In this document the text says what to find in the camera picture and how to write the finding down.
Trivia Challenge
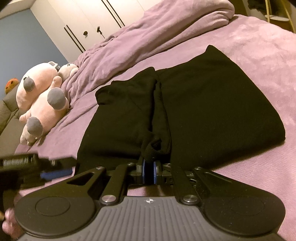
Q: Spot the black garment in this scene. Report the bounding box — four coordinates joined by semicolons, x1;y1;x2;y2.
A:
76;46;285;173

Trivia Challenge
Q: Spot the left hand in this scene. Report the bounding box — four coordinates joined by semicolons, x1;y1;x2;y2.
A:
2;208;23;240

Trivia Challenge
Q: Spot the grey pillow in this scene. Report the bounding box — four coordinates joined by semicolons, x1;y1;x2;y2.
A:
0;89;24;157

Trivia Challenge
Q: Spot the pink plush toy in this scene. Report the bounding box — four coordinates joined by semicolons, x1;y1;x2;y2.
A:
16;61;79;145

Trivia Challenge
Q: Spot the orange plush toy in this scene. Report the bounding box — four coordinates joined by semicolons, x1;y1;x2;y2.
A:
5;78;19;94

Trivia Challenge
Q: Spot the purple duvet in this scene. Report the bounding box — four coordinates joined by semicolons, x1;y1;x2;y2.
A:
62;1;235;104

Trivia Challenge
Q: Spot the white wardrobe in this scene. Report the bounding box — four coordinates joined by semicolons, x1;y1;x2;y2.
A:
31;1;158;62

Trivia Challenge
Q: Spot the purple bed sheet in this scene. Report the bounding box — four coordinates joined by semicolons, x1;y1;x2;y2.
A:
16;15;295;240

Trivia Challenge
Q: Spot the yellow side shelf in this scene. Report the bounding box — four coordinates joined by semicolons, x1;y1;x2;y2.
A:
247;0;296;31

